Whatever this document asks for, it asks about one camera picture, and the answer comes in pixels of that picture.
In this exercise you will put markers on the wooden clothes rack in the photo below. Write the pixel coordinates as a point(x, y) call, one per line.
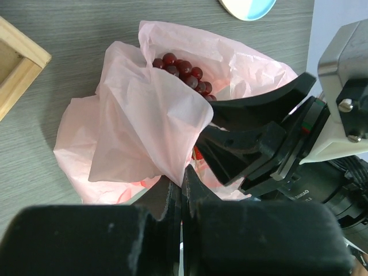
point(22, 60)

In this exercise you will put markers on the pink plastic bag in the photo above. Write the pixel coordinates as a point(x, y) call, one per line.
point(142, 122)

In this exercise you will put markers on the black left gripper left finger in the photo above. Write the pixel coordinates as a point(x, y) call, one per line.
point(138, 239)

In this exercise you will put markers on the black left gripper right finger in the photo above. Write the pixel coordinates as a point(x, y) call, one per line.
point(258, 237)

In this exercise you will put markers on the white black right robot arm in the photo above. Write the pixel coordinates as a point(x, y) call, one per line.
point(330, 170)

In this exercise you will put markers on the light blue round plate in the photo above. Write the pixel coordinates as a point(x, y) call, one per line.
point(247, 10)

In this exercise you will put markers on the dark red grape bunch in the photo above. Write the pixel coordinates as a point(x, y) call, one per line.
point(191, 75)

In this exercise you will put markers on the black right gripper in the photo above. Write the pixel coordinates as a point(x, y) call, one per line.
point(267, 154)

